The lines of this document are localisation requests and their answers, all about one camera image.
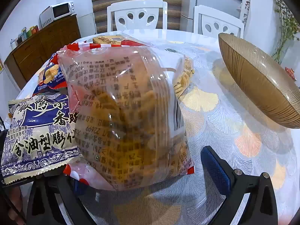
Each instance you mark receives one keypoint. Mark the large clear biscuit bag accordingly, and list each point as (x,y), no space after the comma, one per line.
(121,112)

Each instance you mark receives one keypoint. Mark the small red ornament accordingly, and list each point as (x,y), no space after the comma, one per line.
(290,71)

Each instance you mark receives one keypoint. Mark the brown wooden cabinet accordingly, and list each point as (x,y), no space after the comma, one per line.
(39,44)

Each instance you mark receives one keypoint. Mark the green lidded jar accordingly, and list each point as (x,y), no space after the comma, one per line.
(23,34)

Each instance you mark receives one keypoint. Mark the white printed wall hanging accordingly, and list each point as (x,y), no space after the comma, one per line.
(246,9)

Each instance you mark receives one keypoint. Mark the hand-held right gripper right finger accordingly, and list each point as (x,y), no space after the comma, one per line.
(215,166)

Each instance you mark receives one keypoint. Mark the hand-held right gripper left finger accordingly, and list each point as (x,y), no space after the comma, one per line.
(63,192)

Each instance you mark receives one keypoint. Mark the white plastic chair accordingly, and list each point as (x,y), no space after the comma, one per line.
(204,25)
(136,7)

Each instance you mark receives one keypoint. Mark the red yellow tin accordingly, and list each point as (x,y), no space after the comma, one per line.
(34,29)

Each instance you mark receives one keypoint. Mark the tan wafer packet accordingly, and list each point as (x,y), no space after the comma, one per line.
(106,39)

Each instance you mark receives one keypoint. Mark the purple white snack packet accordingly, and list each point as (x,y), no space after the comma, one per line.
(35,131)

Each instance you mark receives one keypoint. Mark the blue red biscuit packet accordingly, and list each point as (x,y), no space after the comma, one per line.
(52,73)

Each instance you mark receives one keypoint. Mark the white jar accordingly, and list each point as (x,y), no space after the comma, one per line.
(13,45)

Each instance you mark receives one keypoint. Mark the dried flower bunch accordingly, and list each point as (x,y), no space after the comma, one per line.
(287,28)

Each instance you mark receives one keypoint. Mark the white microwave oven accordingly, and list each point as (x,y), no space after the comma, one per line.
(46,16)

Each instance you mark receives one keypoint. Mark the clear small cookie packet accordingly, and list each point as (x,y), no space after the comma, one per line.
(184,75)

